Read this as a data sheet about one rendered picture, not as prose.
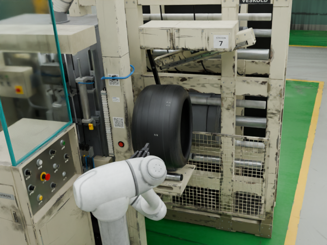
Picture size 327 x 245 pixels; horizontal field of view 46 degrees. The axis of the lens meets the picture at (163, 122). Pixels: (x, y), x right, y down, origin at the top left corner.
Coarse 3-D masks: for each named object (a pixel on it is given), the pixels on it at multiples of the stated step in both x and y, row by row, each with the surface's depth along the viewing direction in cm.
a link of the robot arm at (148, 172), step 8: (128, 160) 131; (136, 160) 130; (144, 160) 128; (152, 160) 127; (160, 160) 128; (136, 168) 128; (144, 168) 126; (152, 168) 126; (160, 168) 127; (136, 176) 127; (144, 176) 126; (152, 176) 126; (160, 176) 127; (136, 184) 127; (144, 184) 128; (152, 184) 128; (136, 192) 129; (144, 192) 132
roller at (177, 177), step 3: (168, 174) 244; (171, 174) 244; (174, 174) 243; (177, 174) 243; (180, 174) 243; (165, 177) 245; (168, 177) 244; (171, 177) 243; (174, 177) 242; (177, 177) 242; (180, 177) 241; (180, 180) 242
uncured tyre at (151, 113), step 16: (144, 96) 231; (160, 96) 228; (176, 96) 229; (144, 112) 225; (160, 112) 222; (176, 112) 223; (144, 128) 223; (160, 128) 221; (176, 128) 222; (192, 128) 264; (144, 144) 225; (160, 144) 222; (176, 144) 224; (176, 160) 230
